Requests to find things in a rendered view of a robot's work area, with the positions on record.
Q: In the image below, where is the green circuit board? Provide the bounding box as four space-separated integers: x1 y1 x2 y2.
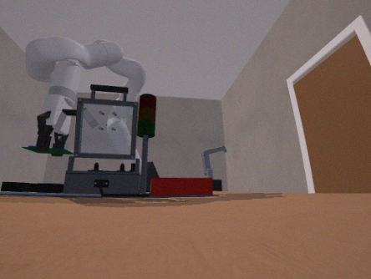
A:
22 146 74 155

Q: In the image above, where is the red open-top bin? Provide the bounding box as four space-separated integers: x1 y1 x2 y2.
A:
150 178 213 196

